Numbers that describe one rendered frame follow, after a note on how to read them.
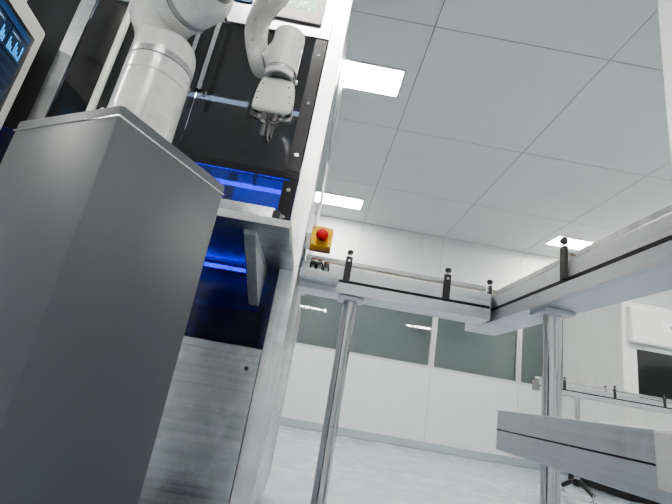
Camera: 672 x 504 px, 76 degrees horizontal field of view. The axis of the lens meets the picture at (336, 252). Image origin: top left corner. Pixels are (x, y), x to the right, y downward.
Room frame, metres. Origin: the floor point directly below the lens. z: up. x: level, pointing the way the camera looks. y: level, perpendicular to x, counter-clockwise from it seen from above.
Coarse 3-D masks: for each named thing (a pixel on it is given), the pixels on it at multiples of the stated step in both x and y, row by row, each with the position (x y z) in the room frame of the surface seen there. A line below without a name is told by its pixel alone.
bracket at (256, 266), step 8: (248, 232) 1.01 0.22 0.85; (256, 232) 1.02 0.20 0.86; (248, 240) 1.04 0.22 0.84; (256, 240) 1.04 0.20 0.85; (248, 248) 1.07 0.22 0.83; (256, 248) 1.07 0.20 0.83; (248, 256) 1.10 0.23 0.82; (256, 256) 1.10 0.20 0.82; (248, 264) 1.13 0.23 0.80; (256, 264) 1.13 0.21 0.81; (264, 264) 1.27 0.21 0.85; (248, 272) 1.17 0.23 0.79; (256, 272) 1.17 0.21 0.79; (264, 272) 1.31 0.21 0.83; (248, 280) 1.21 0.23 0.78; (256, 280) 1.20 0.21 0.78; (248, 288) 1.25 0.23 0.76; (256, 288) 1.24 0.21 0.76; (248, 296) 1.29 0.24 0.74; (256, 296) 1.28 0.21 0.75; (256, 304) 1.33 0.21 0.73
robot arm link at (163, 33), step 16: (144, 0) 0.69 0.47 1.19; (160, 0) 0.68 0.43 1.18; (144, 16) 0.70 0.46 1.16; (160, 16) 0.70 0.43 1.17; (144, 32) 0.66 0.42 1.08; (160, 32) 0.65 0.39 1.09; (176, 32) 0.73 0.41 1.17; (192, 32) 0.74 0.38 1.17; (144, 48) 0.65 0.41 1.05; (160, 48) 0.66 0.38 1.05; (176, 48) 0.67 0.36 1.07; (192, 64) 0.71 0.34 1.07
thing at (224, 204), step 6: (222, 204) 0.98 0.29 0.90; (228, 204) 0.98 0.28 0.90; (234, 204) 0.98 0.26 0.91; (240, 204) 0.98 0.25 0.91; (246, 204) 0.98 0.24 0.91; (252, 204) 0.98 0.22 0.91; (234, 210) 0.98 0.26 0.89; (240, 210) 0.98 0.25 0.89; (246, 210) 0.98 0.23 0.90; (252, 210) 0.98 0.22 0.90; (258, 210) 0.98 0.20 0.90; (264, 210) 0.98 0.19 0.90; (270, 210) 0.98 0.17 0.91; (270, 216) 0.98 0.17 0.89
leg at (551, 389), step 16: (544, 320) 1.21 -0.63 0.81; (560, 320) 1.20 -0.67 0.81; (544, 336) 1.21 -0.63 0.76; (560, 336) 1.20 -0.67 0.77; (544, 352) 1.21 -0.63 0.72; (560, 352) 1.20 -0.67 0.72; (544, 368) 1.21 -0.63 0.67; (560, 368) 1.20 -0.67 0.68; (544, 384) 1.21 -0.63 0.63; (560, 384) 1.20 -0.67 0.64; (544, 400) 1.21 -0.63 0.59; (560, 400) 1.20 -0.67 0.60; (560, 416) 1.20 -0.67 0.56; (544, 480) 1.21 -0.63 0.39; (560, 480) 1.20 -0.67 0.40; (544, 496) 1.21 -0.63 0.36; (560, 496) 1.20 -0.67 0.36
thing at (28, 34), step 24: (0, 0) 1.05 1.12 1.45; (24, 0) 1.14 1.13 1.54; (0, 24) 1.09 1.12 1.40; (24, 24) 1.17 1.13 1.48; (0, 48) 1.13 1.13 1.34; (24, 48) 1.22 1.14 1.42; (0, 72) 1.17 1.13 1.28; (24, 72) 1.27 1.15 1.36; (0, 96) 1.21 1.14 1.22; (0, 120) 1.26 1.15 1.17
